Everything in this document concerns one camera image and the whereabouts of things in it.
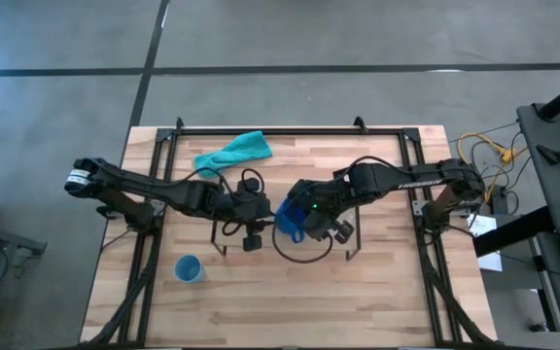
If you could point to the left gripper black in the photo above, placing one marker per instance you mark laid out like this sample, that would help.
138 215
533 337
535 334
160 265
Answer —
243 204

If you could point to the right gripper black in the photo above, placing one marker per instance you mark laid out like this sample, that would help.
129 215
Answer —
319 201

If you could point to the dark blue mug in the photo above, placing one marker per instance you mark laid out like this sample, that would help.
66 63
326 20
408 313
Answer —
287 224

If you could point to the light blue cup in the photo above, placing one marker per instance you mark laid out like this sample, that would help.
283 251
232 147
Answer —
188 268

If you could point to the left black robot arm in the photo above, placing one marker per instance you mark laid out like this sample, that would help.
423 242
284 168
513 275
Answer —
139 182

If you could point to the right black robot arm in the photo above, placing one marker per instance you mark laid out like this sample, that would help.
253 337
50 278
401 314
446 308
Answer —
416 177

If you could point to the teal cloth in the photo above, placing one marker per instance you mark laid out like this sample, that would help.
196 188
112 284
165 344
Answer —
234 151

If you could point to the white paper sheet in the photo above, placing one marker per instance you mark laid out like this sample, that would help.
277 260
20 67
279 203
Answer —
485 228

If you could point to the black power adapter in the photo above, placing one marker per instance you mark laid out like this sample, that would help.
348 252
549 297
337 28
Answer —
503 201

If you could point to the black crossbeam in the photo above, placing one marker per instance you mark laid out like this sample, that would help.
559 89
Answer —
508 233

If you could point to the grey side desk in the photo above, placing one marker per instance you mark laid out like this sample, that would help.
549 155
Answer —
552 185

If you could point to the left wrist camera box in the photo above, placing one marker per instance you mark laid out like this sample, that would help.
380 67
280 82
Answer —
252 243

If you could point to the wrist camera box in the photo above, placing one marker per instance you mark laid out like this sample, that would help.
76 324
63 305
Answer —
343 232
252 243

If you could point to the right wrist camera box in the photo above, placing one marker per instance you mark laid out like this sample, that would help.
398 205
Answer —
343 232

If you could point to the black aluminium table frame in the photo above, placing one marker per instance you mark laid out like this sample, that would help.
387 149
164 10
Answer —
285 131

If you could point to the black frame clamp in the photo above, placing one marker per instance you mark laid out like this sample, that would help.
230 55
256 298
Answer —
179 122
360 124

